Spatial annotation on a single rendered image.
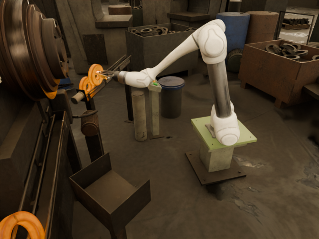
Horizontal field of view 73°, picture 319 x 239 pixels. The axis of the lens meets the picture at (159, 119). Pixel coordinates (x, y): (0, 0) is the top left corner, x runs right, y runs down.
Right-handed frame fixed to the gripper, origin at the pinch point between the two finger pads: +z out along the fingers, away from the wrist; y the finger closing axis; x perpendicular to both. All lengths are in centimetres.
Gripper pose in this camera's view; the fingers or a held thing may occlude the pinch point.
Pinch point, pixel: (96, 72)
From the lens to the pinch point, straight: 169.7
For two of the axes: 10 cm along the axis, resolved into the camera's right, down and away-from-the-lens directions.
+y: 3.4, -5.1, 7.9
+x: 0.3, -8.3, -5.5
